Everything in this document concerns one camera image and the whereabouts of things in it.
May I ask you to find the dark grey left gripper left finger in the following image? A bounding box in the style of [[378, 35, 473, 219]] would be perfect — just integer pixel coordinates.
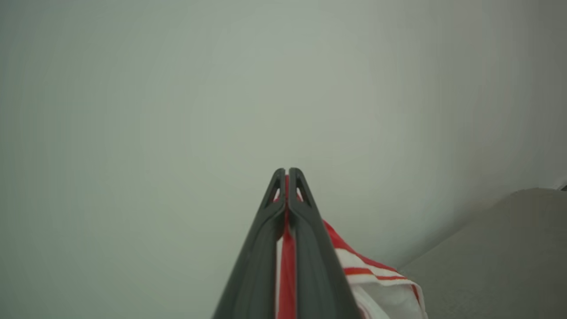
[[213, 167, 287, 319]]

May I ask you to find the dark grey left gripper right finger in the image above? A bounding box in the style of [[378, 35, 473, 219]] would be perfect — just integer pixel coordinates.
[[288, 167, 362, 319]]

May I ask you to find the red basketball jersey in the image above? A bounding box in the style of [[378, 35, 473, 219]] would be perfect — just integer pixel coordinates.
[[275, 175, 428, 319]]

